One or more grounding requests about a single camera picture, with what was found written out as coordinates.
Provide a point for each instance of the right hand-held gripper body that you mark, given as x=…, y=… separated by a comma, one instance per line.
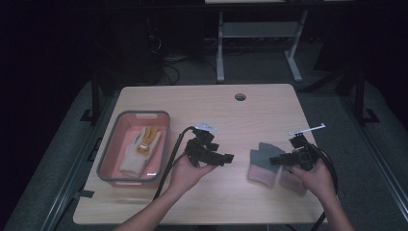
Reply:
x=306, y=157

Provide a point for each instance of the person's left hand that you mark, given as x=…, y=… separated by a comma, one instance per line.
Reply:
x=186, y=176

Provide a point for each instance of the grey and pink fingerless glove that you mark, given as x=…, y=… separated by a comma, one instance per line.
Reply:
x=261, y=160
x=290, y=181

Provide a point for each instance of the pink basin with grey rim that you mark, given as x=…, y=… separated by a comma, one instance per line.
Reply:
x=128, y=128

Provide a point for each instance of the black metal stand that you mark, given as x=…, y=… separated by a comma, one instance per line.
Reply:
x=360, y=96
x=95, y=96

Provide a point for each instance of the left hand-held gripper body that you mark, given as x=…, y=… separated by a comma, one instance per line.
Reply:
x=198, y=150

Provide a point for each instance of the person's right hand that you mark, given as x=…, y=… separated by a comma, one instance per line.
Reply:
x=319, y=183

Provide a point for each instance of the white metal desk frame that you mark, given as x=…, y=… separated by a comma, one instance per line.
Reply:
x=256, y=29

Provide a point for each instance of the beige glove with orange patch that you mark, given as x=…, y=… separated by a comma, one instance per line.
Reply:
x=134, y=159

